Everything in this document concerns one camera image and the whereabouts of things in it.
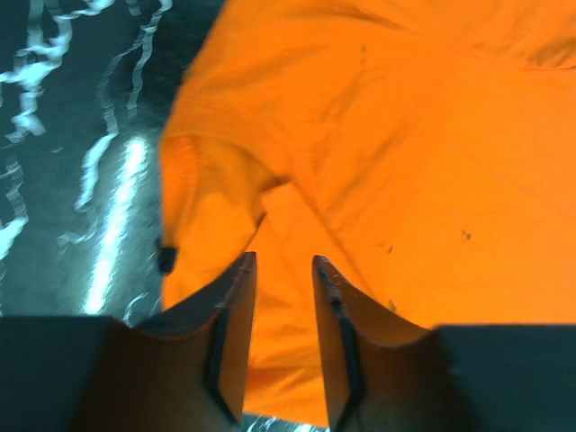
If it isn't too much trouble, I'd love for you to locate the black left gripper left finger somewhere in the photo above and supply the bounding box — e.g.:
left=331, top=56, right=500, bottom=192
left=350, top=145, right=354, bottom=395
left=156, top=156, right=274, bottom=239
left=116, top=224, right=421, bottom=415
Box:
left=1, top=253, right=257, bottom=431

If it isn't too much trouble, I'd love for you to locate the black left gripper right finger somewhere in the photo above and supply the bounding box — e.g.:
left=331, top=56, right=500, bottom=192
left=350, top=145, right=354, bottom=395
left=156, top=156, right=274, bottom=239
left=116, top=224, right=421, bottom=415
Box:
left=312, top=256, right=575, bottom=431

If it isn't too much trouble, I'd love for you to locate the orange t-shirt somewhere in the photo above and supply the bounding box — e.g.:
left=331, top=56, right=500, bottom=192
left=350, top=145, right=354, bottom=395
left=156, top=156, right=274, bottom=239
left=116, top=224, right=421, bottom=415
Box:
left=159, top=1, right=575, bottom=426

